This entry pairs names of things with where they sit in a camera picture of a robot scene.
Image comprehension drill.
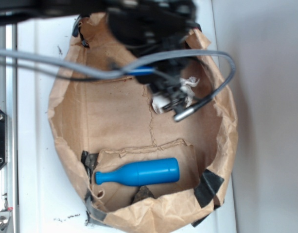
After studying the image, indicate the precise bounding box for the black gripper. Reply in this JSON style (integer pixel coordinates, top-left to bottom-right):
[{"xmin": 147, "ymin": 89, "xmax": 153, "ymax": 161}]
[{"xmin": 136, "ymin": 36, "xmax": 196, "ymax": 113}]

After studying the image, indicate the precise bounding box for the white paper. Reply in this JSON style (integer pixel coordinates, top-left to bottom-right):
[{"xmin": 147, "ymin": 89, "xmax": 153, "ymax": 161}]
[{"xmin": 152, "ymin": 76, "xmax": 200, "ymax": 111}]

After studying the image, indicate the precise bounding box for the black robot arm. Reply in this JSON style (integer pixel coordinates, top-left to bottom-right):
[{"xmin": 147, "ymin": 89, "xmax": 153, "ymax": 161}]
[{"xmin": 0, "ymin": 0, "xmax": 198, "ymax": 113}]

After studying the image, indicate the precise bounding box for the blue plastic bottle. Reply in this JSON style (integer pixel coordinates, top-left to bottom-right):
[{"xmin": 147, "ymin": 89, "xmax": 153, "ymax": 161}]
[{"xmin": 95, "ymin": 158, "xmax": 180, "ymax": 186}]

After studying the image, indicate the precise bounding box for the brown paper bag tray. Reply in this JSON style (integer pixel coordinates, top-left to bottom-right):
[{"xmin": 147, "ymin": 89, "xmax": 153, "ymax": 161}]
[{"xmin": 48, "ymin": 12, "xmax": 239, "ymax": 233}]

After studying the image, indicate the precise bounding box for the black tape strip right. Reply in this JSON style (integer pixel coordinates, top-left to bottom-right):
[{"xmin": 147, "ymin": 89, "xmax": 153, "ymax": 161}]
[{"xmin": 194, "ymin": 169, "xmax": 224, "ymax": 208}]

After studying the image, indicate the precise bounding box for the black tape strip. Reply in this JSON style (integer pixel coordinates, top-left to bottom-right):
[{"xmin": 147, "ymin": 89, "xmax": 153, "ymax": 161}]
[
  {"xmin": 71, "ymin": 15, "xmax": 89, "ymax": 48},
  {"xmin": 81, "ymin": 151, "xmax": 106, "ymax": 226},
  {"xmin": 194, "ymin": 169, "xmax": 224, "ymax": 208}
]

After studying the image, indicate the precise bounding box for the dark rock piece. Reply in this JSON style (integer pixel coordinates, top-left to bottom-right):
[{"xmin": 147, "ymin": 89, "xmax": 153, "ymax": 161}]
[{"xmin": 131, "ymin": 186, "xmax": 155, "ymax": 204}]

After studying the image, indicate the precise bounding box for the black tape strip lower left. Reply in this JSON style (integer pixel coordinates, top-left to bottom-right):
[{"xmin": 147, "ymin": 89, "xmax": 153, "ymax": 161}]
[{"xmin": 81, "ymin": 151, "xmax": 106, "ymax": 226}]

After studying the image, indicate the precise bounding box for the black tape strip upper left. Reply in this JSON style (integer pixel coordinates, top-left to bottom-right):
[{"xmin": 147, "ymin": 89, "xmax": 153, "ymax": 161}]
[{"xmin": 71, "ymin": 15, "xmax": 89, "ymax": 48}]

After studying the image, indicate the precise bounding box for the white tray lid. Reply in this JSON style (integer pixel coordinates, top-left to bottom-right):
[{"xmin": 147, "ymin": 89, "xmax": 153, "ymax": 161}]
[{"xmin": 17, "ymin": 0, "xmax": 238, "ymax": 233}]

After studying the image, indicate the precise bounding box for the grey cable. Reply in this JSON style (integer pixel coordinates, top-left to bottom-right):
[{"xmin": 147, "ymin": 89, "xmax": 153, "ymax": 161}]
[{"xmin": 0, "ymin": 48, "xmax": 236, "ymax": 122}]

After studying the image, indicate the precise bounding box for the aluminium frame rail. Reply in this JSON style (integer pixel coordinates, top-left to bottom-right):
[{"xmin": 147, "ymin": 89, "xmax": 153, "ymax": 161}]
[{"xmin": 0, "ymin": 24, "xmax": 18, "ymax": 233}]

